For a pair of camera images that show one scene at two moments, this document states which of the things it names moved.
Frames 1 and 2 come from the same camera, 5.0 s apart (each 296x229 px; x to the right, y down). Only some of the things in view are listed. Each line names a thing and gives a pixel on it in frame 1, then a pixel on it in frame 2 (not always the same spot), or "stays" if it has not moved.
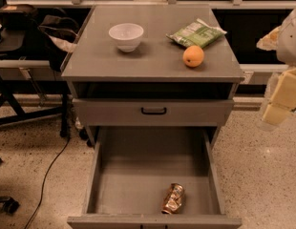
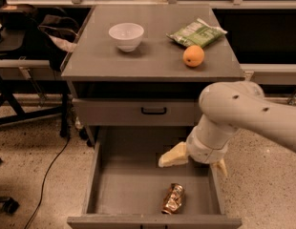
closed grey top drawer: x=152 y=113 stays
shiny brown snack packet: x=174 y=198 stays
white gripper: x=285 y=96 to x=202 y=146
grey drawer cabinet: x=154 y=66 stays
